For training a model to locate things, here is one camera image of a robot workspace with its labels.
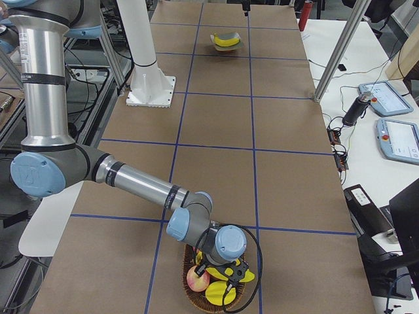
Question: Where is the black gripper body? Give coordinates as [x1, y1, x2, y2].
[241, 0, 250, 10]

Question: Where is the wicker fruit basket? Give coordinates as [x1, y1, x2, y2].
[181, 243, 249, 311]

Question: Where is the red cylinder tube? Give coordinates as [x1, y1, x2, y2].
[299, 0, 313, 31]

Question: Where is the black water bottle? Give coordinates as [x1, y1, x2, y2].
[342, 94, 371, 126]

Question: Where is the far teach pendant tablet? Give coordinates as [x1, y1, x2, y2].
[358, 81, 413, 117]

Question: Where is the teach pendant tablet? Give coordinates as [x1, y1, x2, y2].
[376, 118, 418, 165]
[358, 81, 413, 117]

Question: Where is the near teach pendant tablet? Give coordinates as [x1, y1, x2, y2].
[376, 118, 418, 165]

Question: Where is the black computer monitor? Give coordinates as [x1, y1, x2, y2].
[389, 179, 418, 276]

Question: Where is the black box device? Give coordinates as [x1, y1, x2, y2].
[344, 184, 402, 262]

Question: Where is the yellow lemon fruit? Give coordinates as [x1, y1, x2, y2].
[205, 281, 236, 306]

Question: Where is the white chair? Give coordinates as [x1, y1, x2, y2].
[18, 183, 82, 257]

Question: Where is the aluminium frame post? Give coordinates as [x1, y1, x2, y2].
[313, 0, 371, 103]

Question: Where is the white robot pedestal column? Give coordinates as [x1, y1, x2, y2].
[117, 0, 176, 108]

